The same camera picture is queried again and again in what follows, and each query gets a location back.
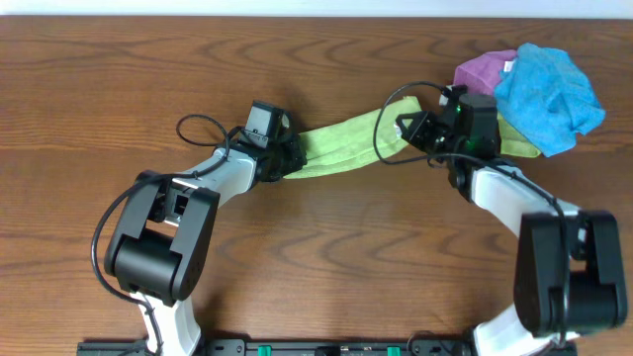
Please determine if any blue cloth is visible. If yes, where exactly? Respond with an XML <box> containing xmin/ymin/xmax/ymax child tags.
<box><xmin>495</xmin><ymin>43</ymin><xmax>606</xmax><ymax>157</ymax></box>

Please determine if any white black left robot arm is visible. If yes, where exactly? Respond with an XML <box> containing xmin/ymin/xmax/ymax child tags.
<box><xmin>91</xmin><ymin>103</ymin><xmax>307</xmax><ymax>355</ymax></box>

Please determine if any yellow-green cloth in pile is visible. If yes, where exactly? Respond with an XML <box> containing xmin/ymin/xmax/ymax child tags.
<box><xmin>497</xmin><ymin>113</ymin><xmax>541</xmax><ymax>158</ymax></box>

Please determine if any purple cloth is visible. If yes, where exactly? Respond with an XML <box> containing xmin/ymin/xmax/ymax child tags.
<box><xmin>453</xmin><ymin>49</ymin><xmax>517</xmax><ymax>95</ymax></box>

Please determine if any light green cloth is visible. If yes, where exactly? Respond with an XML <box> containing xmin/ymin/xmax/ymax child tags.
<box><xmin>285</xmin><ymin>96</ymin><xmax>420</xmax><ymax>179</ymax></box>

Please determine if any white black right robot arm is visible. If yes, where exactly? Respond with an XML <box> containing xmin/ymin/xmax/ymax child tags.
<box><xmin>395</xmin><ymin>86</ymin><xmax>628</xmax><ymax>355</ymax></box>

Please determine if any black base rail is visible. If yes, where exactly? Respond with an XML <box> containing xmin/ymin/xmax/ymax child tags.
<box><xmin>76</xmin><ymin>338</ymin><xmax>578</xmax><ymax>356</ymax></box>

